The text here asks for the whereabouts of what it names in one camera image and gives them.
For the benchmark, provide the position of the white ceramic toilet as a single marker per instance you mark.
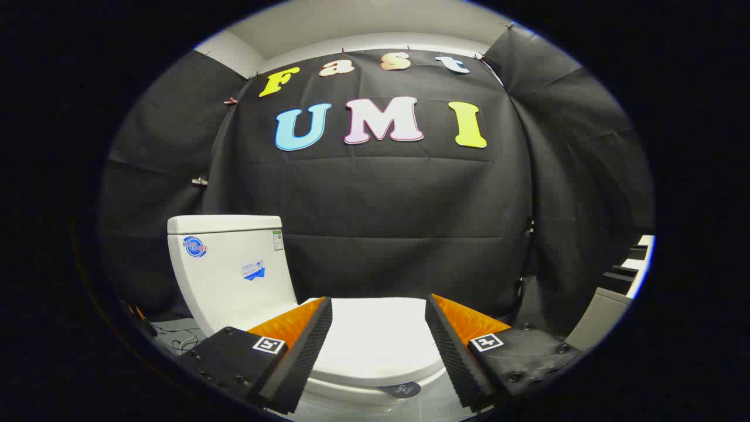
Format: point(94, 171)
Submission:
point(234, 287)

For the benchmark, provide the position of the white black striped board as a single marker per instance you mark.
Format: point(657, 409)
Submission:
point(636, 264)

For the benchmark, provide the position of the black backdrop cloth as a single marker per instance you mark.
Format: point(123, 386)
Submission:
point(381, 199)

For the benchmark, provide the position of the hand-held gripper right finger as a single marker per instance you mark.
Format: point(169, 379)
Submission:
point(457, 363)

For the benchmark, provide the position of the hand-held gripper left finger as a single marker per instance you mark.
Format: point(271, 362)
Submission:
point(299, 363)

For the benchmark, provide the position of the white toilet lid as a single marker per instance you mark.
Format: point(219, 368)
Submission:
point(378, 340)

